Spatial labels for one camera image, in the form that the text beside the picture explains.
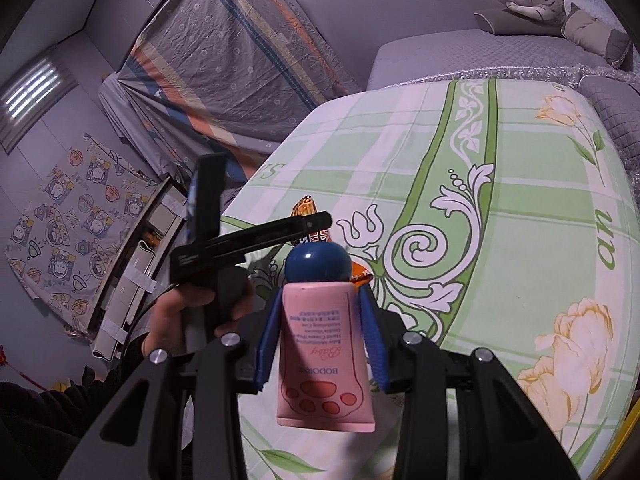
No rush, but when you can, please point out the white shelf unit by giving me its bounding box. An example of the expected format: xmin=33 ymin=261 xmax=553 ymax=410
xmin=89 ymin=179 xmax=192 ymax=359

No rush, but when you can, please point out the striped grey hanging sheet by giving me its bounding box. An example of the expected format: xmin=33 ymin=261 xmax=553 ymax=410
xmin=99 ymin=0 xmax=362 ymax=183

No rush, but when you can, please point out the grey cushion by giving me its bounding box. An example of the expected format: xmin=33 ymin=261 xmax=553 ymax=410
xmin=561 ymin=4 xmax=634 ymax=69

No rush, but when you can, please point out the cartoon printed cloth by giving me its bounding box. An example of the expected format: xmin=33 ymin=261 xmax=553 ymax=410
xmin=4 ymin=131 xmax=167 ymax=337

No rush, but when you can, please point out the orange snack packet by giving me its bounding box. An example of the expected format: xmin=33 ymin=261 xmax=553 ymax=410
xmin=291 ymin=194 xmax=375 ymax=289

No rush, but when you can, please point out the person's left hand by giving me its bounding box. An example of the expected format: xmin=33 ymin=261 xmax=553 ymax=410
xmin=144 ymin=286 xmax=217 ymax=357

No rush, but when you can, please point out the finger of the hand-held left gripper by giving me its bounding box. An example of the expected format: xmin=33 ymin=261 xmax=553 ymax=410
xmin=214 ymin=211 xmax=335 ymax=266
xmin=186 ymin=153 xmax=228 ymax=248

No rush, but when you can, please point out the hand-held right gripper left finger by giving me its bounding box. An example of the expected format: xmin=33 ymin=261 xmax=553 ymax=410
xmin=57 ymin=287 xmax=286 ymax=480

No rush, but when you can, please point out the grey quilted bed cover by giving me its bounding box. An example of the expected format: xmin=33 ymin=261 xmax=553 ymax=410
xmin=366 ymin=26 xmax=640 ymax=196

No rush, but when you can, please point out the window with blinds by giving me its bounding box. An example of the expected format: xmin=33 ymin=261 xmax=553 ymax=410
xmin=0 ymin=51 xmax=79 ymax=154

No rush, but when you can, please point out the pink tube with blue cap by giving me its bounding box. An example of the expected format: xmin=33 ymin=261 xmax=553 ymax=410
xmin=276 ymin=241 xmax=377 ymax=434

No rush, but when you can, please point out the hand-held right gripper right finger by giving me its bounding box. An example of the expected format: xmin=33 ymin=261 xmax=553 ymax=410
xmin=360 ymin=287 xmax=583 ymax=480

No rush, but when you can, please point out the green floral bedsheet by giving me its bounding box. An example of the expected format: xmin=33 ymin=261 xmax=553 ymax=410
xmin=219 ymin=76 xmax=635 ymax=480

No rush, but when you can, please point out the grey roll pillow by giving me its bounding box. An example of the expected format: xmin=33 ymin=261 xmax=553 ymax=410
xmin=473 ymin=9 xmax=562 ymax=37

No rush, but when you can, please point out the person's left forearm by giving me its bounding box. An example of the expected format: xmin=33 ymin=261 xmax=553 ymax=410
xmin=0 ymin=332 xmax=153 ymax=480

